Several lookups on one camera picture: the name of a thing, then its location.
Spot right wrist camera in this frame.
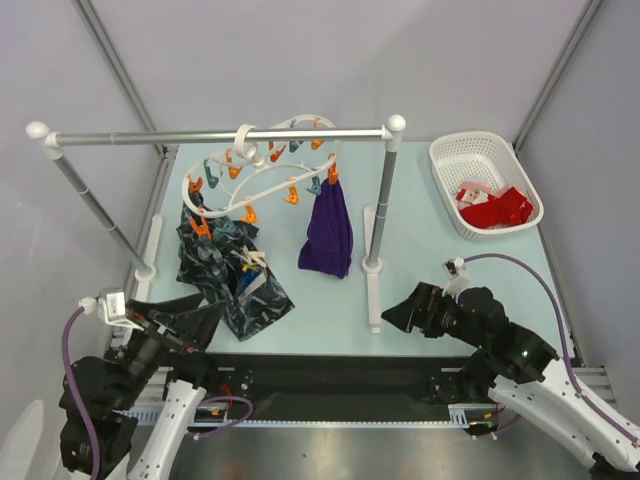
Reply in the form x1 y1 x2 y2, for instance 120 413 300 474
443 257 471 298

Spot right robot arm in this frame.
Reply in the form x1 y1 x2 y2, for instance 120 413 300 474
381 283 639 479

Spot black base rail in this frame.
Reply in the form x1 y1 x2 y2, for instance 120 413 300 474
213 353 465 423

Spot white plastic basket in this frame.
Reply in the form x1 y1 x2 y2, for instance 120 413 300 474
429 131 544 241

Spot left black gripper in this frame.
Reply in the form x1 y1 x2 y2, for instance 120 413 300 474
112 290 228 406

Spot white round clip hanger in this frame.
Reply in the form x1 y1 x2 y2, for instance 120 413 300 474
181 115 341 237

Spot purple cloth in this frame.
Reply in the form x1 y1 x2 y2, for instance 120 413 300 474
298 180 354 279

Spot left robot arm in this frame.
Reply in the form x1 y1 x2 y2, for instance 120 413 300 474
59 290 226 479

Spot santa christmas sock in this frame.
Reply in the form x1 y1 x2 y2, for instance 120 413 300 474
455 182 493 210

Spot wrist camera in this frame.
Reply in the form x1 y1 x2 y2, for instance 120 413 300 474
78 288 133 328
443 257 471 298

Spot dark patterned shorts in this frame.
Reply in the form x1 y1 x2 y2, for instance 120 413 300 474
176 207 294 341

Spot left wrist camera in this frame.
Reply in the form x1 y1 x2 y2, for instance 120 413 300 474
78 288 133 328

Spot white silver clothes rack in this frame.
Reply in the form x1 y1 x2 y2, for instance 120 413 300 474
26 115 406 334

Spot red sock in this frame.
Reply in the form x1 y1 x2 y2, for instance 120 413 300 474
458 187 533 229

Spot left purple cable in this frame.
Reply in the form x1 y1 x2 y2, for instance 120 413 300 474
60 305 255 477

